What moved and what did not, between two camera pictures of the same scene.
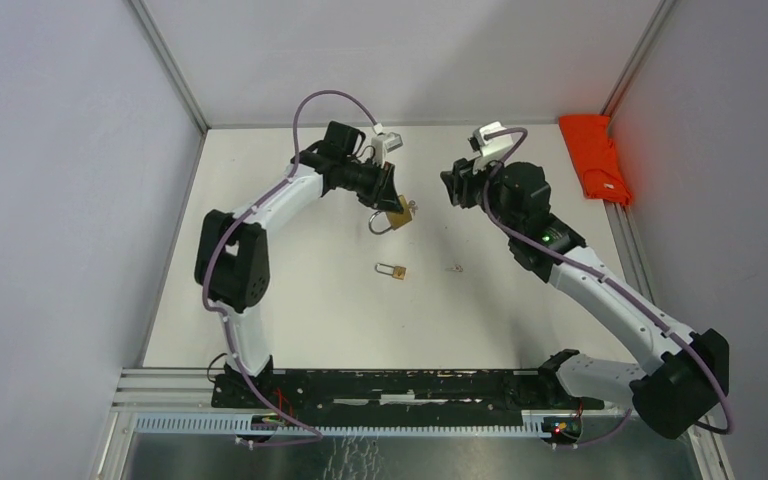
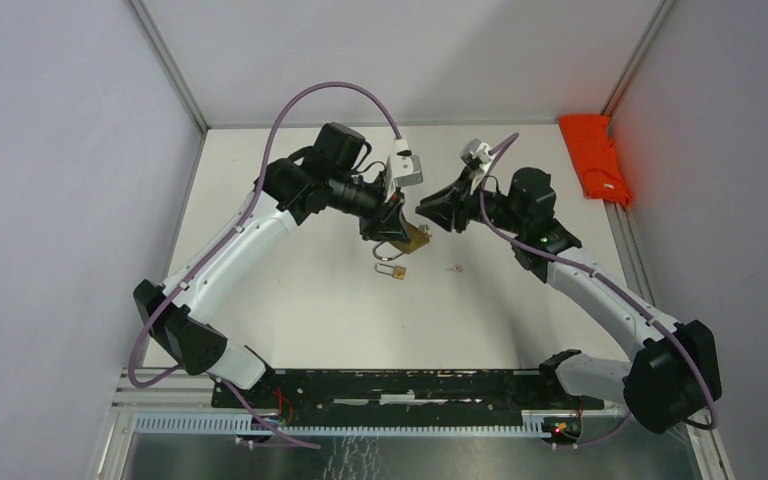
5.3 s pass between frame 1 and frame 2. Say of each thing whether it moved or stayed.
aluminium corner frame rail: stayed
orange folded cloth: stayed
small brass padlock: stayed
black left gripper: moved
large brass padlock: moved
